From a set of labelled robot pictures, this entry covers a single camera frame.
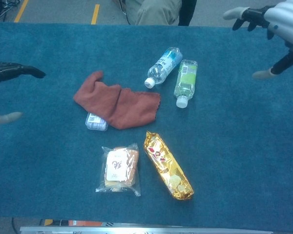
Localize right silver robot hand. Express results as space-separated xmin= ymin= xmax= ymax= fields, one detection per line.
xmin=223 ymin=0 xmax=293 ymax=79

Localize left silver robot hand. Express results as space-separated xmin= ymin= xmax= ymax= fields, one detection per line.
xmin=0 ymin=62 xmax=46 ymax=125

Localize clear plastic box purple label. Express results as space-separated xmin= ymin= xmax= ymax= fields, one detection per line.
xmin=84 ymin=112 xmax=109 ymax=132

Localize brown cloth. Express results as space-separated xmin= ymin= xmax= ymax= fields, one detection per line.
xmin=73 ymin=70 xmax=161 ymax=130

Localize bagged bread with white label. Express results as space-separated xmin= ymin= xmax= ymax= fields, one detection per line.
xmin=95 ymin=143 xmax=142 ymax=197

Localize gold foil biscuit packet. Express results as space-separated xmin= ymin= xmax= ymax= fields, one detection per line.
xmin=143 ymin=131 xmax=195 ymax=201

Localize bystander's dark-sleeved arm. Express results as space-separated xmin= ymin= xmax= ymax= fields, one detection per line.
xmin=178 ymin=0 xmax=198 ymax=27

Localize green-label clear water bottle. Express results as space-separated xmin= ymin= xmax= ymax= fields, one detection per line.
xmin=173 ymin=59 xmax=198 ymax=108

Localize bystander's khaki trousers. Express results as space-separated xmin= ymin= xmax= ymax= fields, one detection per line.
xmin=126 ymin=0 xmax=183 ymax=26

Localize blue-label clear water bottle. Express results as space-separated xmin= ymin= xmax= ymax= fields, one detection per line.
xmin=144 ymin=47 xmax=183 ymax=89

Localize teal table carpet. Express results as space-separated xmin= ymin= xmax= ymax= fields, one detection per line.
xmin=0 ymin=21 xmax=293 ymax=232

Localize orange base part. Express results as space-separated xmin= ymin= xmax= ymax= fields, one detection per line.
xmin=40 ymin=218 xmax=103 ymax=227

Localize tangle of floor cables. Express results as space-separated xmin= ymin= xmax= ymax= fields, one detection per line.
xmin=0 ymin=0 xmax=20 ymax=21

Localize aluminium rail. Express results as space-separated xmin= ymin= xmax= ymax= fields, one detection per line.
xmin=20 ymin=226 xmax=274 ymax=234

